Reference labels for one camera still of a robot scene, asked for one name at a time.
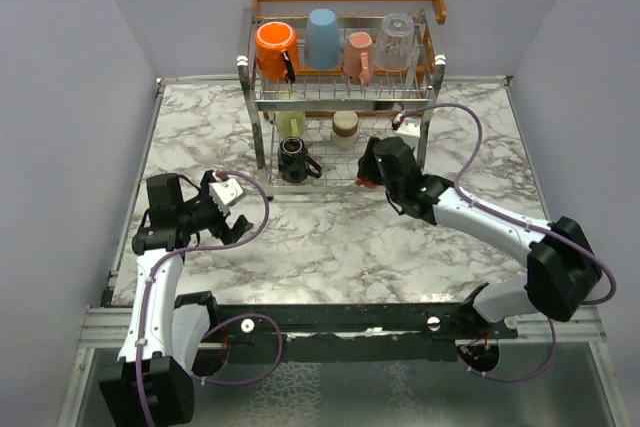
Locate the small copper orange cup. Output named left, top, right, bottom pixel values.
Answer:
left=355, top=178, right=379, bottom=189

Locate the cream cup brown band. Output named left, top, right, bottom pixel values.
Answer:
left=330, top=111, right=359, bottom=148

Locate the black faceted mug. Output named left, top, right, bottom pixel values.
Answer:
left=277, top=137, right=322, bottom=184

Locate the light green mug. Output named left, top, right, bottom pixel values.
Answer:
left=274, top=110, right=306, bottom=140

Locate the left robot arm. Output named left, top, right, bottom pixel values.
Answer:
left=99, top=170, right=261, bottom=426

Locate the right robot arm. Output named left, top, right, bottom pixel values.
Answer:
left=358, top=137, right=603, bottom=338

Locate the steel two-tier dish rack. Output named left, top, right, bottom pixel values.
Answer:
left=236, top=5, right=446, bottom=196

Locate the pink ceramic mug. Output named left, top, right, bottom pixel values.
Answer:
left=342, top=31, right=375, bottom=86

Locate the clear plastic tumbler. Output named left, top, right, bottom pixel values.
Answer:
left=375, top=13, right=415, bottom=72

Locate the light blue plastic cup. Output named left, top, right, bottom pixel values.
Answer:
left=305, top=8, right=341, bottom=71

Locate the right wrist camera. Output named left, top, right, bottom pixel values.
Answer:
left=391, top=114, right=421, bottom=149

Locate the aluminium table frame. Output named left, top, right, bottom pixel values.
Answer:
left=54, top=75, right=629, bottom=427

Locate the orange mug black handle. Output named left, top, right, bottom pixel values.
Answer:
left=254, top=21, right=300, bottom=84

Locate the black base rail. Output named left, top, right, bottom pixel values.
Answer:
left=194, top=302, right=517, bottom=375

